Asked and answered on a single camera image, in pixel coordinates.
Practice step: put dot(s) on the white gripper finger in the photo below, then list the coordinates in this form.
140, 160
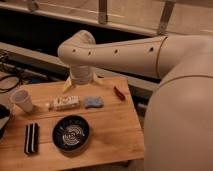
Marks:
67, 85
96, 79

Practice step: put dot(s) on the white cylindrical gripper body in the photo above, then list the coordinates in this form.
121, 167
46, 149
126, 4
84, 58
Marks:
81, 75

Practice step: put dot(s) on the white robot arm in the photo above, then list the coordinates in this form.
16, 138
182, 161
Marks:
178, 127

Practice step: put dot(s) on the white labelled bottle lying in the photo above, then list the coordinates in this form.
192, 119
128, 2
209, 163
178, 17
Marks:
63, 103

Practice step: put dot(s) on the blue sponge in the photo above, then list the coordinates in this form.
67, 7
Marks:
93, 102

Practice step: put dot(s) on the white plastic cup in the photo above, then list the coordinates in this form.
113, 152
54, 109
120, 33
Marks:
22, 99

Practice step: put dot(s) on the black bowl with strainer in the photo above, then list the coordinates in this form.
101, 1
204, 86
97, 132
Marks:
71, 133

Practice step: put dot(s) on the dark object at left edge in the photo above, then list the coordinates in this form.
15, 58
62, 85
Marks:
4, 118

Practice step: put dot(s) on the black white striped cloth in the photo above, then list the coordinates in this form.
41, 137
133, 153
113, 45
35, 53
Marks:
31, 139

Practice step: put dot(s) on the red handled tool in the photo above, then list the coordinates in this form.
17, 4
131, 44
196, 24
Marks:
119, 94

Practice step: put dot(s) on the metal railing frame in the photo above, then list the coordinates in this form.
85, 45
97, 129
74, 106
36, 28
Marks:
148, 17

